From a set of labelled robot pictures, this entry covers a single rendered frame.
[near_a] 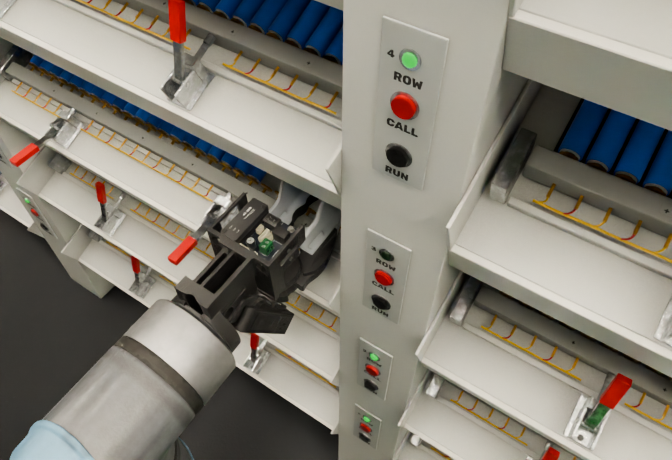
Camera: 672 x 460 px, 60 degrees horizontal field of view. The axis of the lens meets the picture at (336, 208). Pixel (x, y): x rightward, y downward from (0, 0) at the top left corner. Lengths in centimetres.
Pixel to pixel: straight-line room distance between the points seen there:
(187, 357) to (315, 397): 53
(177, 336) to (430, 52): 29
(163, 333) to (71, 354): 83
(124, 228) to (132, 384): 52
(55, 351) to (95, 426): 86
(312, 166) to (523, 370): 29
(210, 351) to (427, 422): 37
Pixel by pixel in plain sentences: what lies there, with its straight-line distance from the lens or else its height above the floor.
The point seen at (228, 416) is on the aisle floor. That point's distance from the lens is 117.
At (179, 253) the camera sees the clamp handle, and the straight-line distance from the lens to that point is 65.
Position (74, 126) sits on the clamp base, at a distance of 85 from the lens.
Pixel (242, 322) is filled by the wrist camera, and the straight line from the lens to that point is 55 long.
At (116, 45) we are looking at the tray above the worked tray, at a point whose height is 75.
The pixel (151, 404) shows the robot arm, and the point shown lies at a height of 66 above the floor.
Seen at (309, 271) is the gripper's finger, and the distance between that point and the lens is 56.
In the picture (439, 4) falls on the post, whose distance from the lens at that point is 32.
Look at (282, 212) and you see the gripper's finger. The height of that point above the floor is 62.
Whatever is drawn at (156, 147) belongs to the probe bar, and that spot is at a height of 58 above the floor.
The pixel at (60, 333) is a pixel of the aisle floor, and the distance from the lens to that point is 134.
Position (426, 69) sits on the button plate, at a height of 88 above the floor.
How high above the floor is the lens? 109
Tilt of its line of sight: 51 degrees down
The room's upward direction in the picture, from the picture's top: straight up
